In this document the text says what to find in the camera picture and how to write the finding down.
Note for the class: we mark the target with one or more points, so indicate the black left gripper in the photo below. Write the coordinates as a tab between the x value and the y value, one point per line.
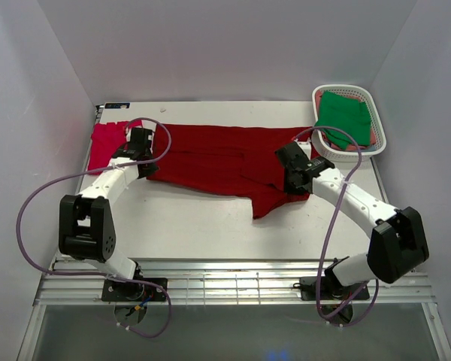
149	171

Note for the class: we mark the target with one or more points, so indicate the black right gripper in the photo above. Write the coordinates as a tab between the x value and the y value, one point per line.
290	189

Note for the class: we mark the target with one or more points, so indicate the dark red t shirt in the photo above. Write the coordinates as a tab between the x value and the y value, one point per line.
227	161

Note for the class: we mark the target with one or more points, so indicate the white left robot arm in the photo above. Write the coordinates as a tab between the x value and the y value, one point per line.
86	226

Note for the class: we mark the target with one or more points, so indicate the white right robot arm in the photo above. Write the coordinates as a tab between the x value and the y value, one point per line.
397	236

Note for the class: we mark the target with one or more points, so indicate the folded pink t shirt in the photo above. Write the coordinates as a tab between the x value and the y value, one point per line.
106	139

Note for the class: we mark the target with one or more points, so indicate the blue white label sticker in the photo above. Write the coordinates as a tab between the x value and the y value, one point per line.
117	105

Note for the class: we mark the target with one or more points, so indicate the green t shirt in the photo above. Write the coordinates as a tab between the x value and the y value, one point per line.
342	120

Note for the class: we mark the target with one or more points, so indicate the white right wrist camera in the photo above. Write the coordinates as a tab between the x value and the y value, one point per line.
305	146

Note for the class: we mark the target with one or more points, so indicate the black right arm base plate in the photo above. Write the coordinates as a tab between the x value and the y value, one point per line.
307	288

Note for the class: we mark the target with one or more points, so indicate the aluminium frame rails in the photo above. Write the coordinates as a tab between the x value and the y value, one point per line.
189	283

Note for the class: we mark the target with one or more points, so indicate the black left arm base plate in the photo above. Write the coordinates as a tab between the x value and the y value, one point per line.
115	291

